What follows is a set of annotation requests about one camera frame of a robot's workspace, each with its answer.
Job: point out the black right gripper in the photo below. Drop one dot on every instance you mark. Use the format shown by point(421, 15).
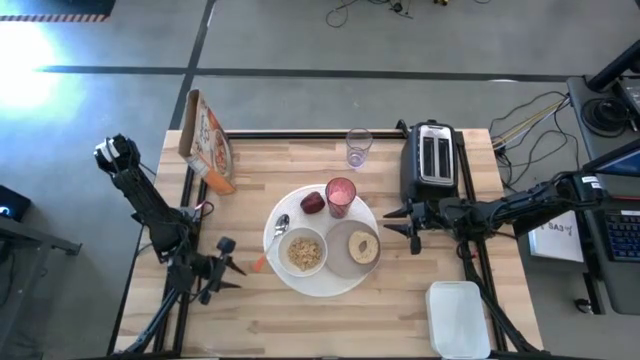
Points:
point(440, 215)

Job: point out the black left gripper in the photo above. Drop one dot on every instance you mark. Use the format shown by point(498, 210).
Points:
point(215, 275)

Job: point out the brown bagel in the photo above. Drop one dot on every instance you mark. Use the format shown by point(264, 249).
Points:
point(356, 250)

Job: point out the white ceramic bowl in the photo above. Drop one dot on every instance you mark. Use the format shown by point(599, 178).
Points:
point(287, 260)

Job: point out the red faceted tumbler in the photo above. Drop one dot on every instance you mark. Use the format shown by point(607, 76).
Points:
point(340, 197)

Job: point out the beige round plate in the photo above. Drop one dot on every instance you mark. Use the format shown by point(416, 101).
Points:
point(337, 250)

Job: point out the red apple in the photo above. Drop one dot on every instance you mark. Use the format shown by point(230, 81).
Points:
point(312, 202)

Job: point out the pumpkin cereal box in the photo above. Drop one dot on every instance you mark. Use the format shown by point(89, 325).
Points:
point(207, 145)

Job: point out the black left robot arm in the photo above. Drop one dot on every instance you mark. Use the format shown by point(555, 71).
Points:
point(145, 200)

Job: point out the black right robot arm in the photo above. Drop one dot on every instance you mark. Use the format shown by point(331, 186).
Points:
point(525, 205)

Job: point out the black two-slot toaster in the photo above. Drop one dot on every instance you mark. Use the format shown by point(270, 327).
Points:
point(412, 165)

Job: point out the cereal pieces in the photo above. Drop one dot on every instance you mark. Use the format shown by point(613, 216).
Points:
point(304, 254)

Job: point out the clear drinking glass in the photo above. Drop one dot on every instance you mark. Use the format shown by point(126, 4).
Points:
point(359, 147)

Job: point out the white plastic container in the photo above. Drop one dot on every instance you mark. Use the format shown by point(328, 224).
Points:
point(457, 320)

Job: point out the white paper sheet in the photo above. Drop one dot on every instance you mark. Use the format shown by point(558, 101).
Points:
point(555, 245)

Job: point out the grey side desk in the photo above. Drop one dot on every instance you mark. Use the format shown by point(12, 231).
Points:
point(585, 130)

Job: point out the grey metal stand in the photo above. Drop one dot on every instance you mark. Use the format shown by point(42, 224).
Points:
point(30, 240)

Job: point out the black backlit keyboard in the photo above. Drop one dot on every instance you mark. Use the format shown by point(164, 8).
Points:
point(622, 235)

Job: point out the open laptop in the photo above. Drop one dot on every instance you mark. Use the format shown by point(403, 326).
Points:
point(617, 170)

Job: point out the black device blue light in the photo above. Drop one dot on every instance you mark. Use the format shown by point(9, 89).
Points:
point(12, 202)

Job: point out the striped hazard tape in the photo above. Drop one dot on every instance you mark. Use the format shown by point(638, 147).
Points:
point(52, 18)

